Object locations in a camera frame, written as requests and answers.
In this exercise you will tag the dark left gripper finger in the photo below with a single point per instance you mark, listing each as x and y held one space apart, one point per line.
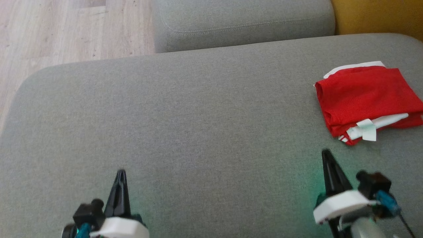
114 205
125 205

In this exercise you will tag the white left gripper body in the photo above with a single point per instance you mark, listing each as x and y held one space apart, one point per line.
122 229

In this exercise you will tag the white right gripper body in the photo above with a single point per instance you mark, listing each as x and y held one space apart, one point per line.
343 205

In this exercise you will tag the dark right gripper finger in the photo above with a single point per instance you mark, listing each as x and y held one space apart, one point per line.
340 185
328 178

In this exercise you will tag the red garment with white trim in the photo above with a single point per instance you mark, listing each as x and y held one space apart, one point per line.
363 96

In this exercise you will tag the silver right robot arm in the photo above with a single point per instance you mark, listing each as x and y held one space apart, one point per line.
366 228

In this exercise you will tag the large grey sofa chaise cushion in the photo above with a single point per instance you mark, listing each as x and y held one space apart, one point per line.
198 132

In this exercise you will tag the yellow sofa backrest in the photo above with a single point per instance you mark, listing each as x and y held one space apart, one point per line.
380 16

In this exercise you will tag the long grey sofa seat cushion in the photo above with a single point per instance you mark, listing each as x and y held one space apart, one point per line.
241 23

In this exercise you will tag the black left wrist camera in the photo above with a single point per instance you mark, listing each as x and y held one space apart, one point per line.
87 213

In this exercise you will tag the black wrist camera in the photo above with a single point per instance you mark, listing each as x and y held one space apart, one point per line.
375 183
87 213

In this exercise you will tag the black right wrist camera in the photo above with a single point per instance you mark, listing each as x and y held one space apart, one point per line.
375 183

